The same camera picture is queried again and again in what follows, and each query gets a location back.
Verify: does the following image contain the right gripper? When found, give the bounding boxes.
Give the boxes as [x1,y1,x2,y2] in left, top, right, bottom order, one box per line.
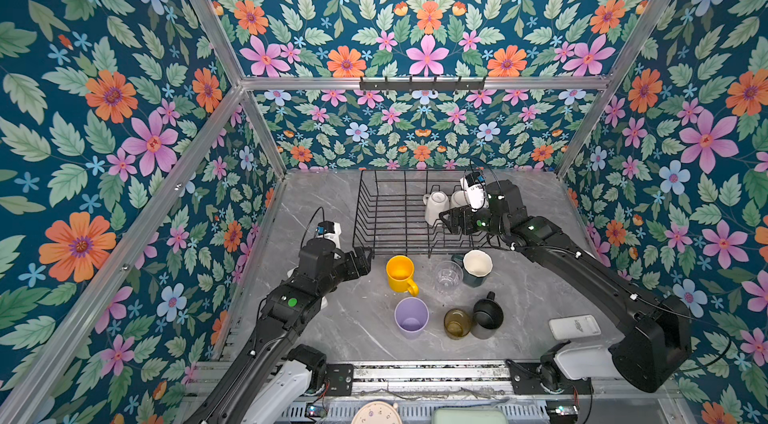
[438,200,509,241]

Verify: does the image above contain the white mug red interior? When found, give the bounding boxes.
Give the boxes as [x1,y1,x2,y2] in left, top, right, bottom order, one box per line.
[450,189,469,208]

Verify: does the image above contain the cream white octagonal mug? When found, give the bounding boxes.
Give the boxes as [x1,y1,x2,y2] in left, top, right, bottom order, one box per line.
[422,190,450,227]

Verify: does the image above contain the yellow plastic mug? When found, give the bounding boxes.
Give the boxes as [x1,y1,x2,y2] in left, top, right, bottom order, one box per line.
[386,255,420,297]

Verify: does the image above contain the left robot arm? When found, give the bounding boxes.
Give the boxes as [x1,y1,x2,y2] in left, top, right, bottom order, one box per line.
[186,238,372,423]

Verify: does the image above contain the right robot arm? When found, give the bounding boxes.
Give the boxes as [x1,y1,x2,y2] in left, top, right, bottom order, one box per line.
[439,180,693,393]

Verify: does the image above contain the green mug white interior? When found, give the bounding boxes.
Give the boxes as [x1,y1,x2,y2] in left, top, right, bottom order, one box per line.
[451,250,493,288]

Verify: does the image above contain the clear glass cup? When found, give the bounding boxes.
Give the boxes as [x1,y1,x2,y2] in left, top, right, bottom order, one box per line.
[433,261,463,294]

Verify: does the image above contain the lilac plastic cup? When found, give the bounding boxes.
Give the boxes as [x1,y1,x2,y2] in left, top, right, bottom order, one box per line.
[394,297,430,339]

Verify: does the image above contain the black mug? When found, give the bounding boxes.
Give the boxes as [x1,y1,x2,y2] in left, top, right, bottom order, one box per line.
[470,291,504,340]

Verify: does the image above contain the olive tinted glass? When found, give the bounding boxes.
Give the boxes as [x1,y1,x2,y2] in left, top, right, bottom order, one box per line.
[443,308,473,340]

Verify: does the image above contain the round beige plate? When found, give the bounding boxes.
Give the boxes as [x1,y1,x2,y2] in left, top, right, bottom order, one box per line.
[351,401,403,424]

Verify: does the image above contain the white box right side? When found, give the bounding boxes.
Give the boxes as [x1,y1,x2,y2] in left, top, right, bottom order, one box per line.
[548,314,602,341]

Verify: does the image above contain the green sponge block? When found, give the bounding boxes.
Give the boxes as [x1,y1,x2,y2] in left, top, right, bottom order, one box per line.
[431,407,508,424]

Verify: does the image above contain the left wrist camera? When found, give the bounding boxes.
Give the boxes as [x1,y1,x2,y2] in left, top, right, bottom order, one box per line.
[316,220,341,249]

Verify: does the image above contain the black wire dish rack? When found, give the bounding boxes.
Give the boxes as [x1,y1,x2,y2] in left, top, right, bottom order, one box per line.
[353,170,501,257]

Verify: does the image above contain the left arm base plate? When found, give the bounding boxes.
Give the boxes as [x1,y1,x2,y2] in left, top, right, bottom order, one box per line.
[304,363,355,397]

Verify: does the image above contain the aluminium front rail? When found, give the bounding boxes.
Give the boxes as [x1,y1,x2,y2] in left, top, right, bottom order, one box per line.
[191,360,673,399]

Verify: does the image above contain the black hook rail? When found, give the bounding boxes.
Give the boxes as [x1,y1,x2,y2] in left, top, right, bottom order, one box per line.
[358,76,486,93]

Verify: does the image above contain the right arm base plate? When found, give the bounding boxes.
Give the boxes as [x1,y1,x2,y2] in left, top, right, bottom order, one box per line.
[504,359,593,396]

